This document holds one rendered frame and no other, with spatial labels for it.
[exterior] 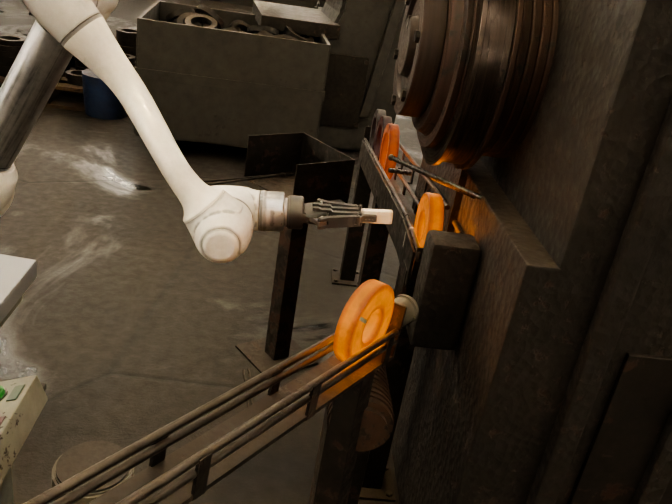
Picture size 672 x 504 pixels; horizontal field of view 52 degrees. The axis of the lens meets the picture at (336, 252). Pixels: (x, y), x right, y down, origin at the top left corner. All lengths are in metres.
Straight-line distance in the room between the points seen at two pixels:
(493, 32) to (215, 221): 0.61
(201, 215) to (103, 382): 0.96
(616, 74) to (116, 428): 1.53
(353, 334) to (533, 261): 0.32
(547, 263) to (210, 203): 0.63
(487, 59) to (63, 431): 1.43
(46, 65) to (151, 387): 0.98
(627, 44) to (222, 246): 0.76
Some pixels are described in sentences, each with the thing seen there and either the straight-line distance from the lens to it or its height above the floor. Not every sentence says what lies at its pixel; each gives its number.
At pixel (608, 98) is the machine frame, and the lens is 1.12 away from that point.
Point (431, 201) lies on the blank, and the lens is 1.53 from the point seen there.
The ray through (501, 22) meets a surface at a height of 1.21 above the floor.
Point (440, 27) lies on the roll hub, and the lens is 1.38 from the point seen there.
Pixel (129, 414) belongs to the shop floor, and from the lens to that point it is 2.08.
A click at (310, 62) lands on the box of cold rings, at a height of 0.64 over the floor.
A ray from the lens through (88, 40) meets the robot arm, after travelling 1.50.
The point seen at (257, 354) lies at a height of 0.01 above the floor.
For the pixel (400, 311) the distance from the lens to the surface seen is 1.26.
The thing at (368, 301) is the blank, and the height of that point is 0.77.
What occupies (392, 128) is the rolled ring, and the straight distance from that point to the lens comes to 2.26.
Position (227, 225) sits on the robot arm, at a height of 0.78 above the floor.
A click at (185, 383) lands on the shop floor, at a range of 2.19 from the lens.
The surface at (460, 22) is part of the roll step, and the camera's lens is 1.35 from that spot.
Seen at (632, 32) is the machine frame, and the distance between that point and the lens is 1.11.
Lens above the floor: 1.31
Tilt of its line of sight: 25 degrees down
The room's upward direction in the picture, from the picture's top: 10 degrees clockwise
